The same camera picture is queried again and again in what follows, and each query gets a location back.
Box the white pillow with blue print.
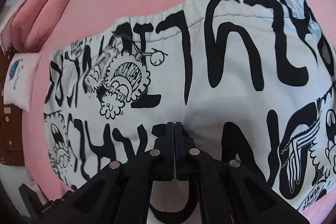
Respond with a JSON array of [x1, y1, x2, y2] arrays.
[[3, 52, 43, 112]]

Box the brown wooden headboard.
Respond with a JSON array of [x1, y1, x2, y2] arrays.
[[0, 48, 29, 167]]

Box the black and white printed pants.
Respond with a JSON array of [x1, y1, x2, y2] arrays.
[[43, 0, 336, 224]]

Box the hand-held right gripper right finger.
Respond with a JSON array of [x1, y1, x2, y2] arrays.
[[175, 122, 311, 224]]

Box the pink pillow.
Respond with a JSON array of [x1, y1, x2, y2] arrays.
[[0, 0, 61, 43], [25, 0, 79, 52]]

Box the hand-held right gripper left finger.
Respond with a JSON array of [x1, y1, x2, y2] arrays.
[[34, 122, 175, 224]]

